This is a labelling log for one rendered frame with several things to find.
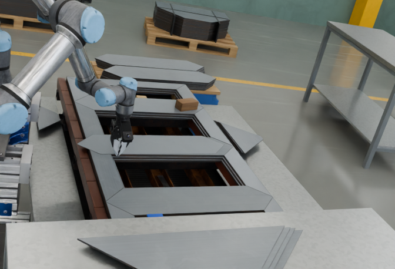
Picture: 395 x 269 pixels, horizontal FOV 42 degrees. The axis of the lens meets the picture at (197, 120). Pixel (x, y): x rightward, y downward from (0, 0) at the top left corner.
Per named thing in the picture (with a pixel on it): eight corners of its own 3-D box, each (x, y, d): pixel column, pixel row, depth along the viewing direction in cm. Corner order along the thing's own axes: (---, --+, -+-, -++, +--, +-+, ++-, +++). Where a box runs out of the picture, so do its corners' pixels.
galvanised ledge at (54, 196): (54, 101, 311) (54, 97, 310) (88, 244, 204) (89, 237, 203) (19, 100, 303) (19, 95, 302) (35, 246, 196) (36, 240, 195)
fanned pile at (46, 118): (54, 104, 301) (55, 98, 300) (63, 137, 269) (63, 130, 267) (32, 103, 296) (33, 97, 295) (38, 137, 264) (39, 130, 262)
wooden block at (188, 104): (191, 105, 300) (193, 97, 297) (197, 109, 296) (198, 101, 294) (174, 107, 292) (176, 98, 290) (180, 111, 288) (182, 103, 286)
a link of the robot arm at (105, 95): (86, 100, 213) (106, 95, 222) (106, 111, 208) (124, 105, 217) (89, 83, 210) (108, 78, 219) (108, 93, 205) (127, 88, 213)
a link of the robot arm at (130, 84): (114, 77, 216) (129, 74, 223) (111, 101, 221) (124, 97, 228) (128, 84, 213) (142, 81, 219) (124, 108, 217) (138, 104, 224)
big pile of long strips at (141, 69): (200, 69, 377) (201, 61, 375) (220, 91, 344) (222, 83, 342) (91, 60, 346) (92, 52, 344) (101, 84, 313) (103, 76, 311)
